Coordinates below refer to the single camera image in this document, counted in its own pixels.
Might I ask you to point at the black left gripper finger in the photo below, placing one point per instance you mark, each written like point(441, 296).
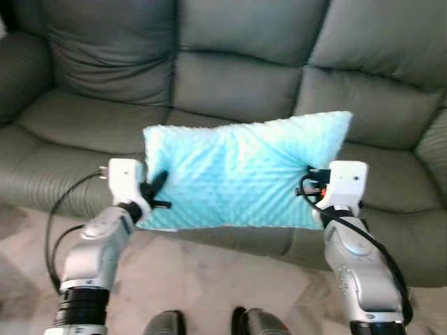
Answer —
point(162, 204)
point(158, 183)

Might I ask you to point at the light blue dotted pillow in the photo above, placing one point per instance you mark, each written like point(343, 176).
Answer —
point(237, 174)

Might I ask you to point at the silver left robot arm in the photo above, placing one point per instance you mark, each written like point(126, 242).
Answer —
point(98, 251)

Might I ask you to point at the dark green leather sofa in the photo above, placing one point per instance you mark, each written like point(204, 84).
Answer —
point(230, 70)

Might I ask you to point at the silver left robot leg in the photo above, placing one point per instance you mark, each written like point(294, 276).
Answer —
point(166, 324)

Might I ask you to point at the silver robot leg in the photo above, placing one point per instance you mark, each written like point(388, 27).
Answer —
point(166, 324)
point(262, 324)

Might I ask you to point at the silver right robot leg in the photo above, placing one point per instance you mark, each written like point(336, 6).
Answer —
point(262, 324)

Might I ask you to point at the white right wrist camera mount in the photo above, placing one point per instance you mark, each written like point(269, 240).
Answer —
point(348, 183)

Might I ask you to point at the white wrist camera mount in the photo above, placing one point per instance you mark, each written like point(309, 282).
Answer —
point(126, 178)
point(348, 183)

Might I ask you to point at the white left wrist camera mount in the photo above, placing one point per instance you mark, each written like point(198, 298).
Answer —
point(126, 178)

